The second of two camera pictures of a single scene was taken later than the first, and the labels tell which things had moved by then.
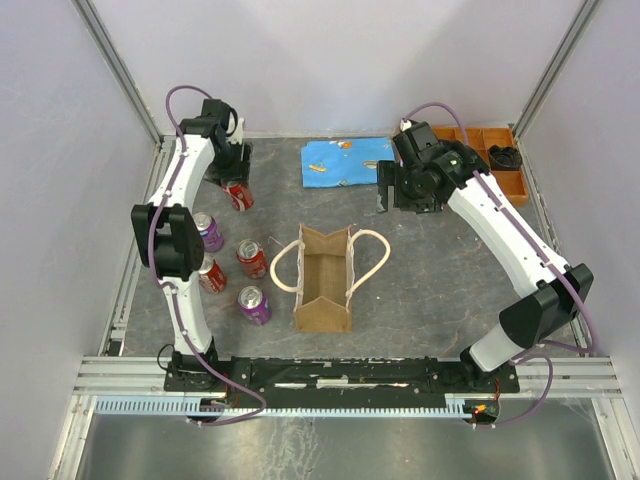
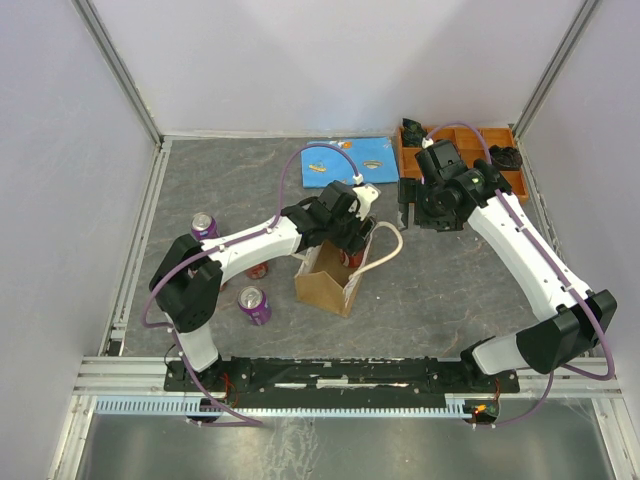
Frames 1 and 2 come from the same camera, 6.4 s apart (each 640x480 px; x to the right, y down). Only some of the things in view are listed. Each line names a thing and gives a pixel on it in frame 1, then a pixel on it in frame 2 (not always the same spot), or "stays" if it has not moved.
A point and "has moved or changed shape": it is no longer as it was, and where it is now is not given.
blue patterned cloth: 344,162 stays
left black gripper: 239,172 to 355,243
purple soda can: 254,305 stays
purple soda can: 209,231 stays
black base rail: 342,377 stays
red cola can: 240,196 to 353,261
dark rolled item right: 504,158 stays
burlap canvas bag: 326,275 has moved or changed shape
